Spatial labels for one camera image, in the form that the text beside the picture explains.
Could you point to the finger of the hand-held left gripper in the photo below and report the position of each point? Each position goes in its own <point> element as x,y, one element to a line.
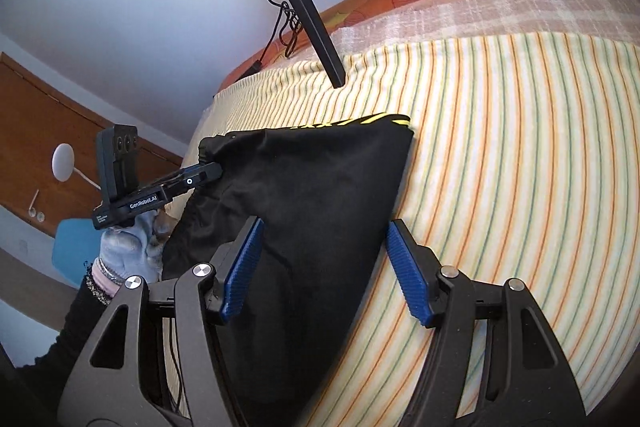
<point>197,179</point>

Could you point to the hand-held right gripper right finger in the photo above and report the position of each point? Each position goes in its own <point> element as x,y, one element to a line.
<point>407,277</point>

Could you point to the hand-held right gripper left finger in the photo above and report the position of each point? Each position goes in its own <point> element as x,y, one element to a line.
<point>242,272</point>

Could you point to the black pants with yellow print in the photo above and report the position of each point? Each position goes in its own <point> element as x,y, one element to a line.
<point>310,207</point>

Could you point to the person's left forearm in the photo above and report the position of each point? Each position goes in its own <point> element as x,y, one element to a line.
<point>75,322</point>

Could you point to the person's left hand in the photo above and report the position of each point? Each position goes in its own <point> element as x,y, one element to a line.
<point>127,249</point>

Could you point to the white clip desk lamp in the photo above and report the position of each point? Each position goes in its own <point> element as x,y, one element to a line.
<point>62,162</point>

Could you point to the wooden door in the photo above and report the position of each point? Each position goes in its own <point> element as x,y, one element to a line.
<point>50,117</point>

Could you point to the yellow striped bed sheet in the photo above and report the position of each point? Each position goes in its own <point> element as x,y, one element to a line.
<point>500,157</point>

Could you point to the plaid bed sheet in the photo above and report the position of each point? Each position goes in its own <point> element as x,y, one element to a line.
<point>500,12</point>

